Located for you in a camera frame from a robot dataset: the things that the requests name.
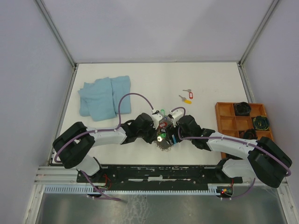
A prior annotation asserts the metal key organizer blue handle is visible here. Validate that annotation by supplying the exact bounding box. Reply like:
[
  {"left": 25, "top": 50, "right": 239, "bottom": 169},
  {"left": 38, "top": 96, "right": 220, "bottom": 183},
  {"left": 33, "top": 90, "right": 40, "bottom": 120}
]
[{"left": 156, "top": 116, "right": 175, "bottom": 152}]

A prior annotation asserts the key yellow tag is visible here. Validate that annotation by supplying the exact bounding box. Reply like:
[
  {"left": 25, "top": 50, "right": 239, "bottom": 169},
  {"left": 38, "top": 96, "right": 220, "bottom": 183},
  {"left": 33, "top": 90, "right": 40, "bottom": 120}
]
[{"left": 179, "top": 95, "right": 192, "bottom": 105}]

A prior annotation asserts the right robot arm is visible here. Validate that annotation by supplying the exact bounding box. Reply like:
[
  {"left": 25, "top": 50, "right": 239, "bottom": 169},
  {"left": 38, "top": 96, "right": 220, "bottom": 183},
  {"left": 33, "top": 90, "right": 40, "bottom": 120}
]
[{"left": 170, "top": 114, "right": 292, "bottom": 188}]

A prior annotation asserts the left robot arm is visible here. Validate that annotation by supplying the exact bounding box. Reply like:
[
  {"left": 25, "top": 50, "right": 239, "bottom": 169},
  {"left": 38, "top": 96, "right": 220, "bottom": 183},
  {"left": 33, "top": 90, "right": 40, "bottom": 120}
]
[{"left": 53, "top": 111, "right": 163, "bottom": 169}]

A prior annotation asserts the loose key red tag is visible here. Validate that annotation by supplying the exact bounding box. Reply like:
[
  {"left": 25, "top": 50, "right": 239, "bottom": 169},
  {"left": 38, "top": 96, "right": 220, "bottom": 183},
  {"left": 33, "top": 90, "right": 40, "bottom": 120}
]
[{"left": 184, "top": 89, "right": 193, "bottom": 99}]

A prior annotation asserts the light blue folded cloth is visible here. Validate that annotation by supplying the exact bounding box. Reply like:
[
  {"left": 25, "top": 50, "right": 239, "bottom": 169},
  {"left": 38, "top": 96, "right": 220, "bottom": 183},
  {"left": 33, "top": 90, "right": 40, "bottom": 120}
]
[{"left": 78, "top": 76, "right": 131, "bottom": 121}]

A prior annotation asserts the orange compartment tray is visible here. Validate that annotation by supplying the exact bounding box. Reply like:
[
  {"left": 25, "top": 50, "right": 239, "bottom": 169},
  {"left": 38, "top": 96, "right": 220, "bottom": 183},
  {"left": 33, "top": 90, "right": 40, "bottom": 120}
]
[{"left": 214, "top": 102, "right": 275, "bottom": 159}]

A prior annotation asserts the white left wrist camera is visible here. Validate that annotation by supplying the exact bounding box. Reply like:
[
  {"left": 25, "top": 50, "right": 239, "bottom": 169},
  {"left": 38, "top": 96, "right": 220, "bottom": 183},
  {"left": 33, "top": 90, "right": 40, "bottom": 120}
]
[{"left": 150, "top": 109, "right": 163, "bottom": 129}]

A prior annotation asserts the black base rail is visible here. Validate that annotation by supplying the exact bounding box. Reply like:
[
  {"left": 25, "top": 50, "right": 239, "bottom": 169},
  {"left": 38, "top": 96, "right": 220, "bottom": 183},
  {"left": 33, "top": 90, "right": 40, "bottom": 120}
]
[{"left": 89, "top": 164, "right": 242, "bottom": 187}]

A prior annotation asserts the black coiled cable top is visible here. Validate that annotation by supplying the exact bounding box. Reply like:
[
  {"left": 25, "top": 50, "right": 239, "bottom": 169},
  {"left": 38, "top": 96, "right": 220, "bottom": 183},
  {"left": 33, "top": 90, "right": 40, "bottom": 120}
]
[{"left": 234, "top": 102, "right": 252, "bottom": 116}]

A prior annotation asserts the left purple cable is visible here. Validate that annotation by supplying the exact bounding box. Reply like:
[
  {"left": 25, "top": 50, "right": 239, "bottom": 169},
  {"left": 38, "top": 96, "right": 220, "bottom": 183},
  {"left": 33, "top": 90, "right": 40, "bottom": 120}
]
[{"left": 55, "top": 92, "right": 156, "bottom": 202}]

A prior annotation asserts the purple cable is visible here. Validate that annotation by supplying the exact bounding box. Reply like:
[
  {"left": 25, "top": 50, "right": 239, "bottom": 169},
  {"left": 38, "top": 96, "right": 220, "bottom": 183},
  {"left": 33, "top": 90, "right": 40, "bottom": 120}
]
[
  {"left": 170, "top": 106, "right": 292, "bottom": 200},
  {"left": 55, "top": 92, "right": 156, "bottom": 202}
]

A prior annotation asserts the black coiled cable middle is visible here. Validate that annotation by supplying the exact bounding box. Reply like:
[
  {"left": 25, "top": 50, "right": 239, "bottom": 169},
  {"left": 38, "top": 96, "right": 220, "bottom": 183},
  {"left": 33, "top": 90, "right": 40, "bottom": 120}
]
[{"left": 242, "top": 128, "right": 257, "bottom": 140}]

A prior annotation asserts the black green coiled cable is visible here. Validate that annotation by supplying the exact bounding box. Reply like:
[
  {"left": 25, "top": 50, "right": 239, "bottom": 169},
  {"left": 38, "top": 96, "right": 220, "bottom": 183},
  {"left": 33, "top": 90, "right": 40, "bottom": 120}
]
[{"left": 252, "top": 115, "right": 271, "bottom": 131}]

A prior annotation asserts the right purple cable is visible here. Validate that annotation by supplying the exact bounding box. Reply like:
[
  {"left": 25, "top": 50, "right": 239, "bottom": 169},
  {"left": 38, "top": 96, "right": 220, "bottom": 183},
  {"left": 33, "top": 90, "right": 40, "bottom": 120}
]
[{"left": 170, "top": 106, "right": 292, "bottom": 200}]

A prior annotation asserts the white slotted cable duct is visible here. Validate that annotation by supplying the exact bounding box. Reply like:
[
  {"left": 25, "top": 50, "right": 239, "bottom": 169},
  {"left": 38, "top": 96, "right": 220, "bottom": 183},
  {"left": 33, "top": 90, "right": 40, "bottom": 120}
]
[{"left": 44, "top": 183, "right": 222, "bottom": 194}]

